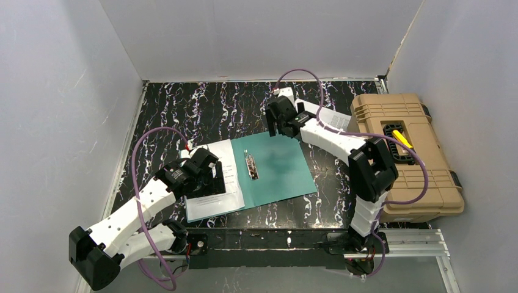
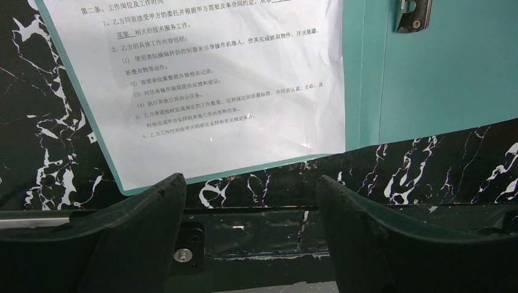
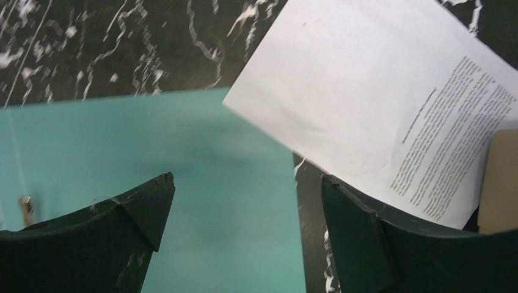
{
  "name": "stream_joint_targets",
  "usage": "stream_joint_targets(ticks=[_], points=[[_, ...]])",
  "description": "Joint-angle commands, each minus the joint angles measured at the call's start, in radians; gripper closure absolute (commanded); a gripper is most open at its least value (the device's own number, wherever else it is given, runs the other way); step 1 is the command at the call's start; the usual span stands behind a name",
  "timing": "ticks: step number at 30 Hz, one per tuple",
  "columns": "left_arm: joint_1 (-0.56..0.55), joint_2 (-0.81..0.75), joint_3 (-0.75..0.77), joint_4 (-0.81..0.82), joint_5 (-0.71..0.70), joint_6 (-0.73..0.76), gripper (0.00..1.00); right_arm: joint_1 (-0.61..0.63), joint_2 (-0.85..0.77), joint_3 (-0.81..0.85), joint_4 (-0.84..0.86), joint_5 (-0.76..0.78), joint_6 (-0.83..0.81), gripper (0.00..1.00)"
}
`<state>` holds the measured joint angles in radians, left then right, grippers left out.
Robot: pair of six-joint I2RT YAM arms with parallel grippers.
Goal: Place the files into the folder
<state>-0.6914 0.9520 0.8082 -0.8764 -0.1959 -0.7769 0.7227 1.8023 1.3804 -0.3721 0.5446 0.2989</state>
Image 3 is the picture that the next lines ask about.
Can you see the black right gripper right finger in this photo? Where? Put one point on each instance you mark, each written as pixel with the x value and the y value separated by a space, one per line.
pixel 379 248

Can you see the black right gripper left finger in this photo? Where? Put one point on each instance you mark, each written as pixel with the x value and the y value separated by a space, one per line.
pixel 106 247

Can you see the teal paper folder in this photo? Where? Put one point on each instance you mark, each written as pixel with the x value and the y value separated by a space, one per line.
pixel 234 221

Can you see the white printed paper stack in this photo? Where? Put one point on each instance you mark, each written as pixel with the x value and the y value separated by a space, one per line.
pixel 395 98

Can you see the metal folder clip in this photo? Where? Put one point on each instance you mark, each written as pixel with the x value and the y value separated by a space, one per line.
pixel 27 210

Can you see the tan plastic toolbox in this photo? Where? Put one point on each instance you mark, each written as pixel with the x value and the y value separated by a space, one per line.
pixel 498 200

